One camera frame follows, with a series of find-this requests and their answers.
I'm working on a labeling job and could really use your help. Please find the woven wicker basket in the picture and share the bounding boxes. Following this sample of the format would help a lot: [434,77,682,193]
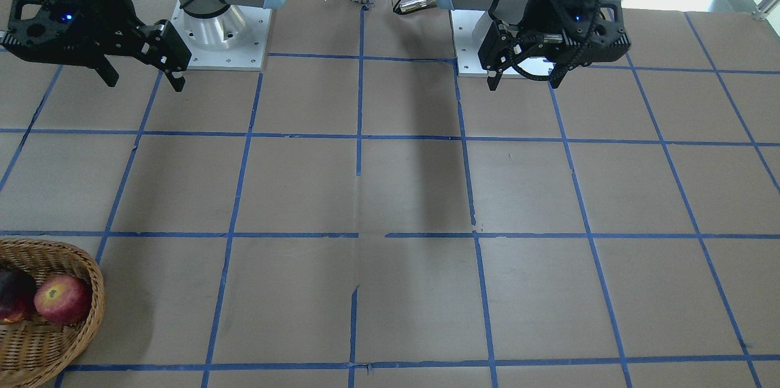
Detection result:
[1,238,106,387]

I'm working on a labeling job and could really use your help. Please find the red yellow apple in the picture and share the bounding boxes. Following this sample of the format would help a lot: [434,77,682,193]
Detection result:
[34,275,91,326]

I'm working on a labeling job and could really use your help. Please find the dark red apple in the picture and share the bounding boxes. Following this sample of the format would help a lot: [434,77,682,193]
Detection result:
[1,269,37,326]

